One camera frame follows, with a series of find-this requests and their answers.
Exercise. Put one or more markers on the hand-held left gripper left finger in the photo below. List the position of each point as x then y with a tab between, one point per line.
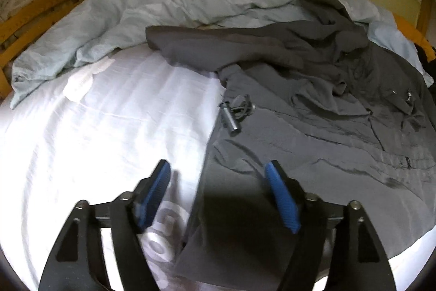
155	195

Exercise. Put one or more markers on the light blue duvet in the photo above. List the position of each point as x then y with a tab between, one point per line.
170	4

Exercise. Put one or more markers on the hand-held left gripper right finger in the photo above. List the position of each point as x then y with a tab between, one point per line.
282	199

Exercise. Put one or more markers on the grey jacket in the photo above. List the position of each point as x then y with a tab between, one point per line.
306	127

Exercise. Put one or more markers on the orange mat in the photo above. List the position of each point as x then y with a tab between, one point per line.
408	26

